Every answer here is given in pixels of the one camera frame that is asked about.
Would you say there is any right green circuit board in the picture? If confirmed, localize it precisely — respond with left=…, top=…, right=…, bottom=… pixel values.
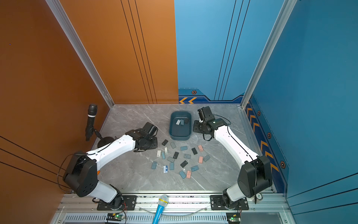
left=226, top=213, right=241, bottom=224

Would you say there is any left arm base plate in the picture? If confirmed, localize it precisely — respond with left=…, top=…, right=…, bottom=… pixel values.
left=97, top=195, right=137, bottom=211

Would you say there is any left green circuit board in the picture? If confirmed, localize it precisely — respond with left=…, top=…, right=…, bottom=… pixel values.
left=106, top=213, right=126, bottom=224

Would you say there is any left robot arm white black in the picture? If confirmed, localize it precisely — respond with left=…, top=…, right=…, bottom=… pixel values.
left=62, top=122, right=158, bottom=210

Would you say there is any grey eraser top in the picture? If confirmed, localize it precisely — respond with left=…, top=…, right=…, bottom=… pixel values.
left=170, top=142, right=176, bottom=149

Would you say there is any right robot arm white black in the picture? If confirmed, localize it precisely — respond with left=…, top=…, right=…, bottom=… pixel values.
left=193, top=106, right=273, bottom=210

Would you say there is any green circuit board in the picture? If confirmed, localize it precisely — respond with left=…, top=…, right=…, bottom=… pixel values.
left=106, top=213, right=126, bottom=224
left=226, top=213, right=241, bottom=224

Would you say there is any black microphone on stand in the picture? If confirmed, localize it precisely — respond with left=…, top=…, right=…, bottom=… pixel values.
left=85, top=104, right=115, bottom=148

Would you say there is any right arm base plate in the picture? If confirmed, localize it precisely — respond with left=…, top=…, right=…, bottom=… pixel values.
left=210, top=195, right=249, bottom=211

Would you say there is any clear tape roll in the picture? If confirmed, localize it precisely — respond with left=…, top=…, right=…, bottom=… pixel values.
left=253, top=193, right=263, bottom=203

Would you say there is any blue handheld microphone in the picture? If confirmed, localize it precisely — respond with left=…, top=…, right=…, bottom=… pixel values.
left=152, top=195, right=168, bottom=224

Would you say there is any light blue eraser bottom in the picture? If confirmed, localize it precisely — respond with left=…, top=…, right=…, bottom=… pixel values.
left=179, top=171, right=186, bottom=179

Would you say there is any dark teal storage box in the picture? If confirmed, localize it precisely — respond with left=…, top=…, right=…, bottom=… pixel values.
left=169, top=111, right=192, bottom=141

